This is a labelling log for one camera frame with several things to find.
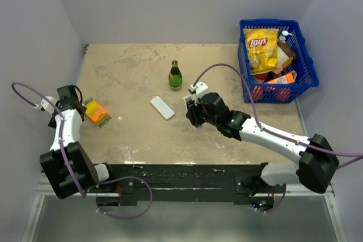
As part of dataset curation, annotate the orange carton box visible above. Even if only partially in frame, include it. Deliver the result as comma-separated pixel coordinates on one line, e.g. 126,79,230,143
267,70,297,84

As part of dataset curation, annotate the brown white snack package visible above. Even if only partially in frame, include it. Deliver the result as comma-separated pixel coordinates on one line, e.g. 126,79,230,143
276,41,297,71

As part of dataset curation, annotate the blue plastic basket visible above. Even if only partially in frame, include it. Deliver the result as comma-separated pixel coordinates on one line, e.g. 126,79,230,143
238,19,319,103

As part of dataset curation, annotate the green glass bottle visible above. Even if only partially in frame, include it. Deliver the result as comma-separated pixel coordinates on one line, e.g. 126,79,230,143
168,60,183,91

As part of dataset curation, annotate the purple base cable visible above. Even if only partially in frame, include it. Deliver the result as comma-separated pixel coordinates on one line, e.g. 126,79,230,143
95,176,154,220
254,181,286,214

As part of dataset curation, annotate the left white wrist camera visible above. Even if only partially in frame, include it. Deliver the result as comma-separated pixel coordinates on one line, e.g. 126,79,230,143
33,96,57,114

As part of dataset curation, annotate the white cap bottle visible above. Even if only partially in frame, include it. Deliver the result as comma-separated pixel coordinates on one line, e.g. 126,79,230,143
278,30,292,43

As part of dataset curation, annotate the yellow chips bag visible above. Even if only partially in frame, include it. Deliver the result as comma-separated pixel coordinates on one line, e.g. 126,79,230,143
243,28,278,75

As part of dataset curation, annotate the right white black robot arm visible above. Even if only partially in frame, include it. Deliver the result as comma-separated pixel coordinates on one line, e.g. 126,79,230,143
184,92,340,194

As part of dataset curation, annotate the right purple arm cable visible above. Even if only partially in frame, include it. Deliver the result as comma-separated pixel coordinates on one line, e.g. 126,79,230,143
194,63,363,169

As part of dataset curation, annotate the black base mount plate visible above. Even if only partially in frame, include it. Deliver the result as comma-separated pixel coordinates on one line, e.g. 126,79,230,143
89,163,284,206

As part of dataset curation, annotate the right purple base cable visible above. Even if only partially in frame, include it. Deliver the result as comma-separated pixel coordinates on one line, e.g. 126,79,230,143
254,181,286,214

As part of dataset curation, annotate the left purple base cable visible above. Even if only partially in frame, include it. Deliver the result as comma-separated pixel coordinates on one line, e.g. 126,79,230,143
95,176,154,220

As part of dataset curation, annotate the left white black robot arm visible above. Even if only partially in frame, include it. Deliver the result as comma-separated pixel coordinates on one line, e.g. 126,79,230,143
40,85,117,199

